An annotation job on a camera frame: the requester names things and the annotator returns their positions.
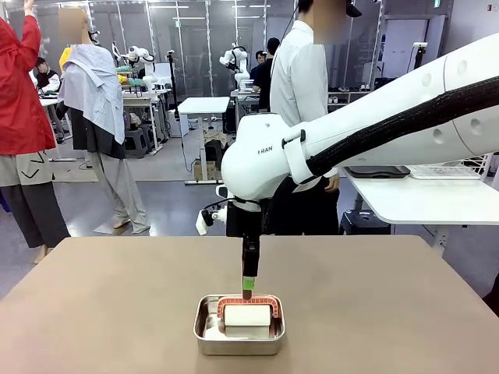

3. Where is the figure in yellow top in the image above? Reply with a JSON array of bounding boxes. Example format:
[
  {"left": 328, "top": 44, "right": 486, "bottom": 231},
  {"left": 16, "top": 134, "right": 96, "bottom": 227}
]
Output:
[{"left": 58, "top": 46, "right": 73, "bottom": 73}]

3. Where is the mannequin in red jacket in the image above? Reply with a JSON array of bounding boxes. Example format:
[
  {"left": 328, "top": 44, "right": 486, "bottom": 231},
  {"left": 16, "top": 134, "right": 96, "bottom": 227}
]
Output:
[{"left": 0, "top": 0, "right": 71, "bottom": 262}]

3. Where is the wooden shoe shelf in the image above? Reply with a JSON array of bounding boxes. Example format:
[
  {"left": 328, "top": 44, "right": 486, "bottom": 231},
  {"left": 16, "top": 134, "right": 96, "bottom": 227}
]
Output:
[{"left": 327, "top": 90, "right": 363, "bottom": 106}]

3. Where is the black tripod stand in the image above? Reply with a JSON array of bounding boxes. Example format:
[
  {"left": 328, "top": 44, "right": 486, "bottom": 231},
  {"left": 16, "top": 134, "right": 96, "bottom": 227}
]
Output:
[{"left": 405, "top": 41, "right": 429, "bottom": 75}]

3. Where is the grey plastic stool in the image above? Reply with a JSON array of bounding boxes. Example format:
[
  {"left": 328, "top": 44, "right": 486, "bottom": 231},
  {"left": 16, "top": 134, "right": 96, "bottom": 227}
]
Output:
[{"left": 124, "top": 126, "right": 157, "bottom": 159}]

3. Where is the white background desk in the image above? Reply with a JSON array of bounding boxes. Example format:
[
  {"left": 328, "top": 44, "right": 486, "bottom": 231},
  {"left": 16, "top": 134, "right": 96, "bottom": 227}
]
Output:
[{"left": 177, "top": 96, "right": 231, "bottom": 186}]

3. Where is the cardboard box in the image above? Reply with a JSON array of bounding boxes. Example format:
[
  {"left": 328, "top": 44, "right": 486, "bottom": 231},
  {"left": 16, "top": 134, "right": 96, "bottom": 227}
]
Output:
[{"left": 193, "top": 159, "right": 223, "bottom": 182}]

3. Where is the thick black right arm hose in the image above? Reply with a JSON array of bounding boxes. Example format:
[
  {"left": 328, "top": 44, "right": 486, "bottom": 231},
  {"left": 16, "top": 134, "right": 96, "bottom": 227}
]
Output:
[{"left": 307, "top": 76, "right": 499, "bottom": 176}]

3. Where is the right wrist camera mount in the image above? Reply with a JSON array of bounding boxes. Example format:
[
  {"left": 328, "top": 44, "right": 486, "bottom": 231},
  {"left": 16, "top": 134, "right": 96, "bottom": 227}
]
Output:
[{"left": 196, "top": 185, "right": 229, "bottom": 236}]

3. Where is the mannequin with striped shirt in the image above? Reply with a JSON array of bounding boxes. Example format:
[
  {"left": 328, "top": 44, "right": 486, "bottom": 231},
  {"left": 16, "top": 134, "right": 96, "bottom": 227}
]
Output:
[{"left": 57, "top": 7, "right": 151, "bottom": 235}]

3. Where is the black box under table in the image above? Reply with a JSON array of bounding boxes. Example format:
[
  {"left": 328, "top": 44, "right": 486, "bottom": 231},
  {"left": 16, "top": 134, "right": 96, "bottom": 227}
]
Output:
[{"left": 338, "top": 209, "right": 391, "bottom": 236}]

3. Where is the pink handled lint roller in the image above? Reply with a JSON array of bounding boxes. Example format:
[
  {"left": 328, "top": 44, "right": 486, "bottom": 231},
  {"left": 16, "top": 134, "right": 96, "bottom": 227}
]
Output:
[{"left": 217, "top": 290, "right": 282, "bottom": 338}]

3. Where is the white wire dish rack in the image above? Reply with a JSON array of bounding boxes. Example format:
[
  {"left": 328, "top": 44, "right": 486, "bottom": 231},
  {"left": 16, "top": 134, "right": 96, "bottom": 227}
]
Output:
[{"left": 409, "top": 153, "right": 496, "bottom": 181}]

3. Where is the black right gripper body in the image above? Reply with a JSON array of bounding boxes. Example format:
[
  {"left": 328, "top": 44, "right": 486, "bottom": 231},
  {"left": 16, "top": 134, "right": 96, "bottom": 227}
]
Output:
[{"left": 225, "top": 200, "right": 272, "bottom": 238}]

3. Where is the rectangular stainless steel tray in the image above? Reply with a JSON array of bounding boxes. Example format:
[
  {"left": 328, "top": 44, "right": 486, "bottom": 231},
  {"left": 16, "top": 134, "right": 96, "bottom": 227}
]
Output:
[{"left": 193, "top": 295, "right": 286, "bottom": 356}]

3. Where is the white side table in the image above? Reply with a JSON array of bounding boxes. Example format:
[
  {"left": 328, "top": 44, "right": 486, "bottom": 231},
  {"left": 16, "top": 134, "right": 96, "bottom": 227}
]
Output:
[{"left": 341, "top": 165, "right": 499, "bottom": 250}]

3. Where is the person in white shirt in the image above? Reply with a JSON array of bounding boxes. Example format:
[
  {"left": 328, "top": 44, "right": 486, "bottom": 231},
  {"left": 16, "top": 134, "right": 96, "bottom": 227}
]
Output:
[{"left": 270, "top": 0, "right": 363, "bottom": 236}]

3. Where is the seated person in dark jacket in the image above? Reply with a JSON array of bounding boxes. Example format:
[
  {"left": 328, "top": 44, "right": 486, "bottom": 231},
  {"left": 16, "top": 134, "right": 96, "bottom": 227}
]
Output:
[{"left": 34, "top": 57, "right": 62, "bottom": 94}]

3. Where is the thin black right camera cable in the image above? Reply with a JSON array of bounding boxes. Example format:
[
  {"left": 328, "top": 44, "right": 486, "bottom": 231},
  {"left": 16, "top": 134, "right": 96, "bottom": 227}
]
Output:
[{"left": 202, "top": 197, "right": 235, "bottom": 214}]

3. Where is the person in black cap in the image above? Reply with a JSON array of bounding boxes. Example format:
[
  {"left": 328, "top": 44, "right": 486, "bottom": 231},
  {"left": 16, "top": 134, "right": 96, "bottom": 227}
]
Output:
[{"left": 252, "top": 37, "right": 281, "bottom": 112}]

